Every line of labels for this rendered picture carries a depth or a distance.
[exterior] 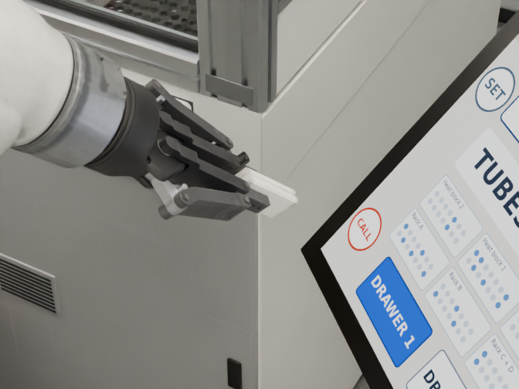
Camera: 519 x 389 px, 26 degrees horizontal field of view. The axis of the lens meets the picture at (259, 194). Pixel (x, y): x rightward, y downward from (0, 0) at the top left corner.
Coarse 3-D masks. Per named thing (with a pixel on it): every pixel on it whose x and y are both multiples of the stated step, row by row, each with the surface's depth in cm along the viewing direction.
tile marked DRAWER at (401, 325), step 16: (384, 272) 97; (400, 272) 96; (368, 288) 98; (384, 288) 96; (400, 288) 95; (368, 304) 97; (384, 304) 96; (400, 304) 94; (416, 304) 93; (384, 320) 95; (400, 320) 94; (416, 320) 93; (384, 336) 95; (400, 336) 93; (416, 336) 92; (400, 352) 93
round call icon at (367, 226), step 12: (372, 204) 101; (360, 216) 102; (372, 216) 100; (348, 228) 102; (360, 228) 101; (372, 228) 100; (384, 228) 99; (348, 240) 102; (360, 240) 101; (372, 240) 99; (360, 252) 100
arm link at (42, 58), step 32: (0, 0) 73; (0, 32) 72; (32, 32) 74; (0, 64) 72; (32, 64) 74; (64, 64) 77; (0, 96) 73; (32, 96) 75; (64, 96) 77; (0, 128) 74; (32, 128) 77
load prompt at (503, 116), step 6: (516, 102) 92; (510, 108) 93; (516, 108) 92; (504, 114) 93; (510, 114) 92; (516, 114) 92; (504, 120) 93; (510, 120) 92; (516, 120) 92; (504, 126) 92; (510, 126) 92; (516, 126) 91; (510, 132) 92; (516, 132) 91; (516, 138) 91
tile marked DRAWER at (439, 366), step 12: (444, 348) 89; (432, 360) 90; (444, 360) 89; (420, 372) 90; (432, 372) 90; (444, 372) 89; (456, 372) 88; (408, 384) 91; (420, 384) 90; (432, 384) 89; (444, 384) 88; (456, 384) 87
